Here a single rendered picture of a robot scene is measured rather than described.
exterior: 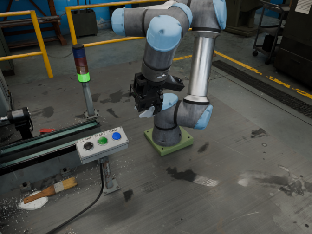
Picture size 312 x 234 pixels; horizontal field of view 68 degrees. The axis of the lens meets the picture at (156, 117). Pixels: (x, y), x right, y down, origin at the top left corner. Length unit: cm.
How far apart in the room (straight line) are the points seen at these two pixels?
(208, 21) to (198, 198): 69
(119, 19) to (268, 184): 87
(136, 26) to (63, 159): 66
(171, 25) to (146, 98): 22
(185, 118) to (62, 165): 58
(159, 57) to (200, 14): 46
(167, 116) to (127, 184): 34
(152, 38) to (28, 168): 76
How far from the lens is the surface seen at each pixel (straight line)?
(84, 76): 129
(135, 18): 68
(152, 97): 67
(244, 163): 117
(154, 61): 57
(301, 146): 278
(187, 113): 100
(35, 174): 111
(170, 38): 53
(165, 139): 111
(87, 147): 81
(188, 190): 101
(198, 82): 99
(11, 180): 112
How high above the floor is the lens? 160
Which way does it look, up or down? 36 degrees down
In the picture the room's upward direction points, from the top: straight up
